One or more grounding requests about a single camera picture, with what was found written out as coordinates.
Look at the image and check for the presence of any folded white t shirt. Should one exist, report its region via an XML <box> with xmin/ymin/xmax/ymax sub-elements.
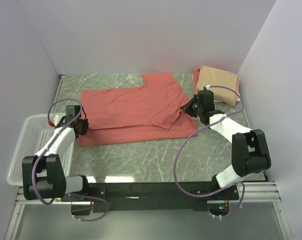
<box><xmin>214</xmin><ymin>97</ymin><xmax>241</xmax><ymax>103</ymax></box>

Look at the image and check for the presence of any red t shirt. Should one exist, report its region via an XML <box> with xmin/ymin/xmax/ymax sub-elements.
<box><xmin>79</xmin><ymin>72</ymin><xmax>198</xmax><ymax>147</ymax></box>

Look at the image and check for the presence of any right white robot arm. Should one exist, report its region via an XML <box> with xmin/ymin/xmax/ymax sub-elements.
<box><xmin>181</xmin><ymin>85</ymin><xmax>271</xmax><ymax>200</ymax></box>

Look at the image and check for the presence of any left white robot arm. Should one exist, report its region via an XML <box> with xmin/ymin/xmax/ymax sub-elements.
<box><xmin>22</xmin><ymin>105</ymin><xmax>91</xmax><ymax>205</ymax></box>

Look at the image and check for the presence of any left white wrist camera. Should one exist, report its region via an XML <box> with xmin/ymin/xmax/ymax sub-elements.
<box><xmin>48</xmin><ymin>113</ymin><xmax>64</xmax><ymax>127</ymax></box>

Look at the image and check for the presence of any folded beige t shirt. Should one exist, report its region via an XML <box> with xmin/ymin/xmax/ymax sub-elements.
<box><xmin>196</xmin><ymin>66</ymin><xmax>239</xmax><ymax>106</ymax></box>

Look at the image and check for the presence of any folded pink t shirt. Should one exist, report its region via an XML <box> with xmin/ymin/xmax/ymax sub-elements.
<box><xmin>192</xmin><ymin>67</ymin><xmax>240</xmax><ymax>101</ymax></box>

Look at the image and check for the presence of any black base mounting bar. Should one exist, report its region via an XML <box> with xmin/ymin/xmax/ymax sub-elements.
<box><xmin>61</xmin><ymin>182</ymin><xmax>240</xmax><ymax>216</ymax></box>

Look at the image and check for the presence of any white plastic laundry basket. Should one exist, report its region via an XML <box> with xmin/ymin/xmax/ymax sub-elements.
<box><xmin>7</xmin><ymin>113</ymin><xmax>75</xmax><ymax>186</ymax></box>

